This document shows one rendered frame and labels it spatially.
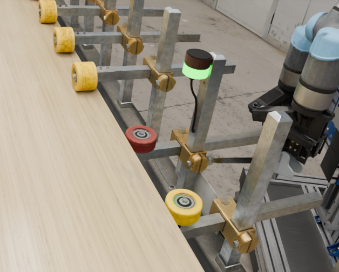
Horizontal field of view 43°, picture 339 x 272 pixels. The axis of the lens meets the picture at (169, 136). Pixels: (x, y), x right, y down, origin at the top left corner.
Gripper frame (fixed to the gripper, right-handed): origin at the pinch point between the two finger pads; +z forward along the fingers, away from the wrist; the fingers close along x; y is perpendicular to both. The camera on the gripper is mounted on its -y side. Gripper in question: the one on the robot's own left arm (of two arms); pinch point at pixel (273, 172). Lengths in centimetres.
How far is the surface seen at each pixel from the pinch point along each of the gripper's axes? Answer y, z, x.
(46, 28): -98, 2, 0
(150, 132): -29.0, 1.3, -12.8
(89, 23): -114, 10, 30
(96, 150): -30.6, 2.0, -28.3
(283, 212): 4.9, 10.8, 3.0
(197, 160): -17.5, 5.6, -6.0
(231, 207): -2.6, 8.2, -9.5
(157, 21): -266, 91, 229
